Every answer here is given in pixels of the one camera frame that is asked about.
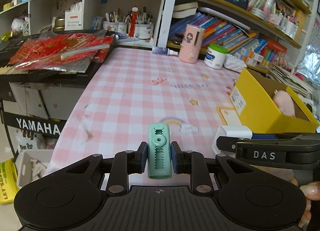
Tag yellow cardboard box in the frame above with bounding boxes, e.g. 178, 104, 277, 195
229, 69, 319, 133

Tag white shelf unit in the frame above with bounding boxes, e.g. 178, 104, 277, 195
1, 0, 175, 49

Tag pink plush toy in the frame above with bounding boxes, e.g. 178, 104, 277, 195
273, 90, 296, 117

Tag pink checkered tablecloth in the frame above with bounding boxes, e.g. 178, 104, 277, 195
48, 48, 239, 172

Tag white storage bin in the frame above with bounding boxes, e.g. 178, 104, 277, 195
17, 149, 53, 188

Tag pink cylindrical humidifier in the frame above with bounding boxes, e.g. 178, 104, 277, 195
178, 24, 205, 64

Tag white pen holder cups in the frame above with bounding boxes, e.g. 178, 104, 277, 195
103, 21, 154, 40

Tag black Yamaha keyboard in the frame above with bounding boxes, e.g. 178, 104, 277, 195
0, 30, 118, 139

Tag white charger cube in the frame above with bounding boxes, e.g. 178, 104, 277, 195
212, 125, 253, 154

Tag person's right hand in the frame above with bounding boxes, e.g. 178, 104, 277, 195
298, 181, 319, 228

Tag blue spray bottle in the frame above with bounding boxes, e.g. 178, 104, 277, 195
152, 46, 179, 56

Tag yellow plastic bag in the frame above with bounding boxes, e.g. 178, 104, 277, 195
0, 158, 19, 204

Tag row of colourful books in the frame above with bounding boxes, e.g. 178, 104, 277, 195
167, 12, 273, 56

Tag orange white medicine boxes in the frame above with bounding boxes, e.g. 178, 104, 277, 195
234, 48, 264, 66

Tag mint green correction tape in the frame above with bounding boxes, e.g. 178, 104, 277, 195
148, 123, 172, 180

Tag white jar green lid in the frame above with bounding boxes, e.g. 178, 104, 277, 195
204, 43, 228, 70

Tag red shiny packaging bag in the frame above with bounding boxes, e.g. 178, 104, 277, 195
8, 30, 114, 74

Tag white drinking straws box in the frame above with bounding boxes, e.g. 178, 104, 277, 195
65, 2, 83, 31

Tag white quilted pouch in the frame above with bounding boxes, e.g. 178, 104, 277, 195
223, 54, 247, 73

